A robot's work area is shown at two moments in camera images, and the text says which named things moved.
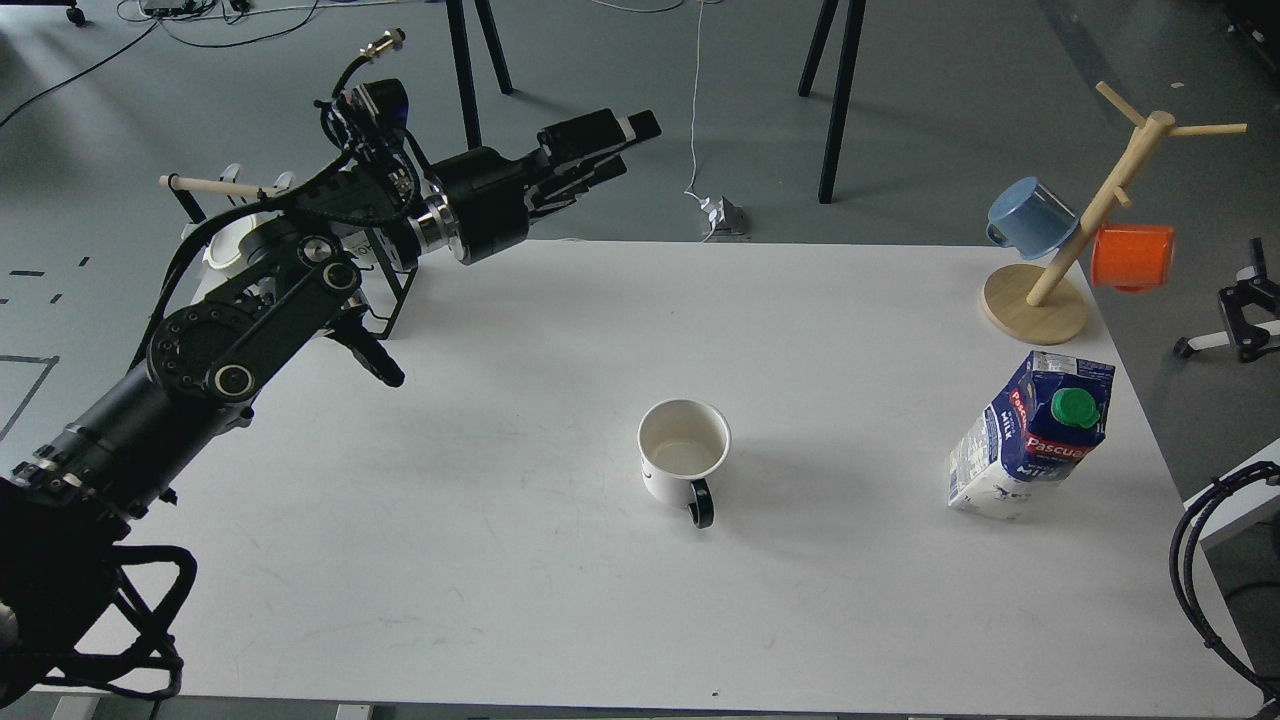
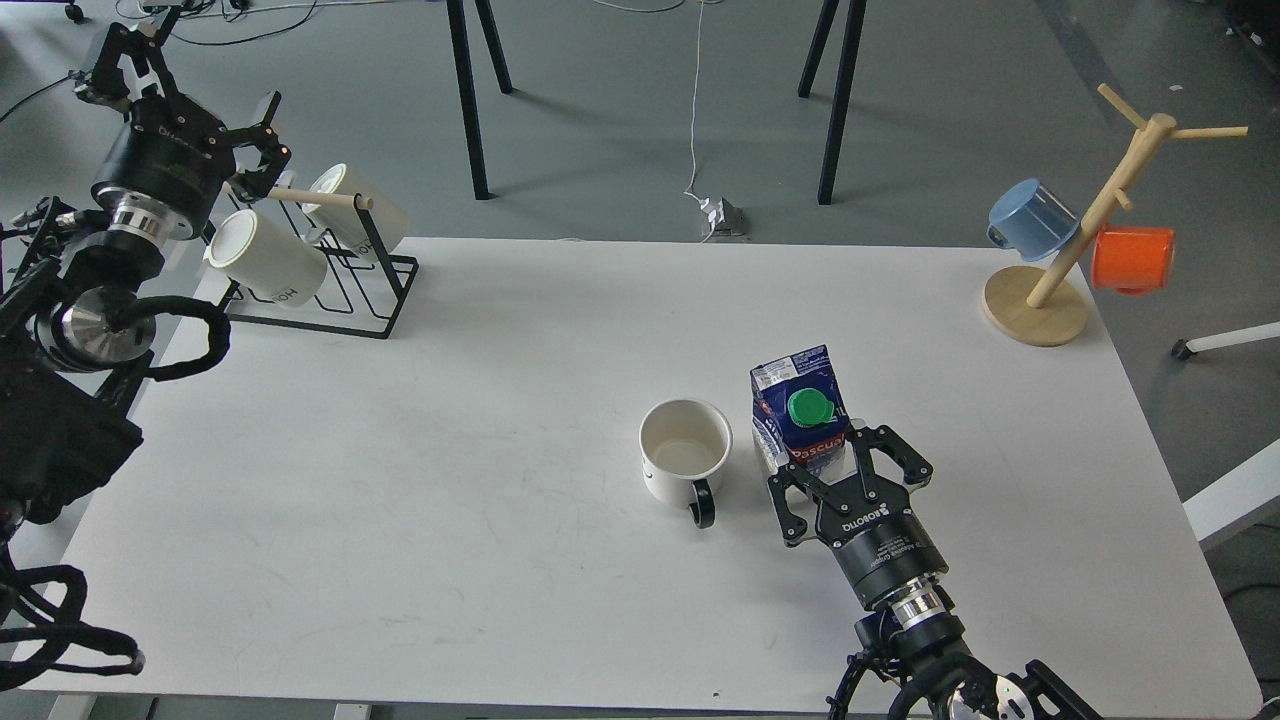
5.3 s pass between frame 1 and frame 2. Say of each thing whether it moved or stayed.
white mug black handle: stayed
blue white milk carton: moved
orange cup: stayed
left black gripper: moved
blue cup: stayed
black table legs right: stayed
